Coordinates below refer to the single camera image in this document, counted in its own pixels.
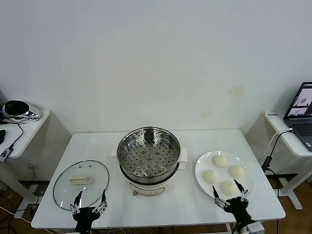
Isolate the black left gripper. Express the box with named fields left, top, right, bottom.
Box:
left=70, top=189, right=109, bottom=233

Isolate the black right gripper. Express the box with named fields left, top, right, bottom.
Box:
left=212, top=179, right=254, bottom=226

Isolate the white steamed baozi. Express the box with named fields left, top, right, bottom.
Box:
left=228, top=164, right=245, bottom=179
left=220, top=179, right=238, bottom=196
left=212, top=155, right=230, bottom=169
left=202, top=169, right=219, bottom=185

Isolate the round glass pot lid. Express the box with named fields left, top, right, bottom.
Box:
left=52, top=159, right=110, bottom=212

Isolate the stainless steel steamer basket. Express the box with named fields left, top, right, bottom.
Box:
left=117, top=126, right=182, bottom=184

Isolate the white round plate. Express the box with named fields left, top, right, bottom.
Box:
left=195, top=151, right=256, bottom=204

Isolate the cream electric cooking pot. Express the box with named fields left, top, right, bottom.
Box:
left=110, top=146, right=189, bottom=197

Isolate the white side table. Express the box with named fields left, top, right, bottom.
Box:
left=0, top=109, right=51, bottom=218
left=264, top=111, right=312, bottom=210

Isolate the dark grey open laptop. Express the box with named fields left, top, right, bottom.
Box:
left=283, top=81, right=312, bottom=152

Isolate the small grey usb adapter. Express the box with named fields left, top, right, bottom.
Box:
left=0, top=147, right=14, bottom=163

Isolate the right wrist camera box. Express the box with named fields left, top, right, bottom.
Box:
left=245, top=221, right=264, bottom=234

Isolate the black laptop power cable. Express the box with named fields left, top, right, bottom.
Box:
left=262, top=128, right=294, bottom=176

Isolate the white laptop cable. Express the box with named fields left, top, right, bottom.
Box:
left=268, top=131, right=285, bottom=156

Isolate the thin white floor cable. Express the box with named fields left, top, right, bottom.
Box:
left=0, top=206, right=33, bottom=224

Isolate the thin black desk cable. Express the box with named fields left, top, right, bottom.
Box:
left=0, top=120, right=24, bottom=149

